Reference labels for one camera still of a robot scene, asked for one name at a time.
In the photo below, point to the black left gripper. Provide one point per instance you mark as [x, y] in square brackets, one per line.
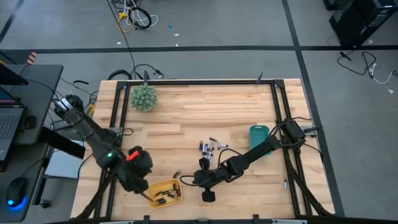
[136, 174]

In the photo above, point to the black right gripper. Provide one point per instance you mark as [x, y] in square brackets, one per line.
[206, 179]

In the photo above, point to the black copper Duracell AA battery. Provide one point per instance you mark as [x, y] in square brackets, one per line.
[201, 145]
[160, 201]

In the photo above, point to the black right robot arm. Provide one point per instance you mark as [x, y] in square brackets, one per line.
[258, 151]

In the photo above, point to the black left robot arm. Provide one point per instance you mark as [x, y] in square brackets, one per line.
[90, 133]

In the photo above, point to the yellow plastic bin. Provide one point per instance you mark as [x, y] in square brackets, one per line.
[164, 186]

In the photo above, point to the black marker pen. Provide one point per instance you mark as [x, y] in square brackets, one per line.
[223, 145]

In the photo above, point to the small black copper Duracell battery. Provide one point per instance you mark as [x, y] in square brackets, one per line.
[213, 139]

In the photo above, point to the red clip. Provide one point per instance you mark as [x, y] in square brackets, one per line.
[133, 155]

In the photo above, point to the teal plastic bin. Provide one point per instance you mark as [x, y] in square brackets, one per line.
[258, 133]

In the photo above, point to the white floor box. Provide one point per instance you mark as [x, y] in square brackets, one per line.
[65, 161]

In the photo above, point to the green potted plant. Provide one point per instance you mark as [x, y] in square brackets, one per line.
[143, 98]

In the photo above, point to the black desk foot bar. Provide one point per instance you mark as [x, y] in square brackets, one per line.
[62, 143]

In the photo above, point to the black caster wheel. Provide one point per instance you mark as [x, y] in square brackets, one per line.
[44, 203]

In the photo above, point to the black power brick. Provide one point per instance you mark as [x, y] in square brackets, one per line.
[57, 126]

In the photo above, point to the black computer mouse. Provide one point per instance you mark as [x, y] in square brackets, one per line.
[15, 190]

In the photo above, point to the small black desk device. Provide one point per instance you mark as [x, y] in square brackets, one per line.
[29, 122]

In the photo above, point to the black desk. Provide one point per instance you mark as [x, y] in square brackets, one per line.
[40, 93]

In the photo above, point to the dark laptop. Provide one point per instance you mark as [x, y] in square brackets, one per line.
[9, 124]

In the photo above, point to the black equipment case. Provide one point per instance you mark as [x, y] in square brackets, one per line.
[357, 21]

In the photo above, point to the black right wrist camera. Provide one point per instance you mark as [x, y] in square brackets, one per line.
[208, 196]

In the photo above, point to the black aluminium table frame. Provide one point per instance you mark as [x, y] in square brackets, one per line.
[199, 82]

